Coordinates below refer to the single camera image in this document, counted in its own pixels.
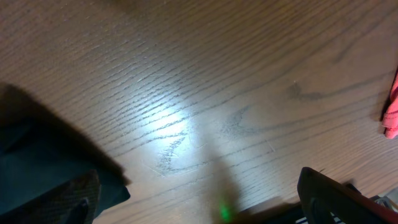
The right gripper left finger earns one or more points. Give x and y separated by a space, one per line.
72 202

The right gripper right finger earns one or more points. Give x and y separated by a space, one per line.
321 195

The black t-shirt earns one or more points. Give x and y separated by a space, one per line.
37 157

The red t-shirt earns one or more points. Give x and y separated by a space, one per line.
389 121

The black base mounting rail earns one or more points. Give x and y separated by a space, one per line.
332 218

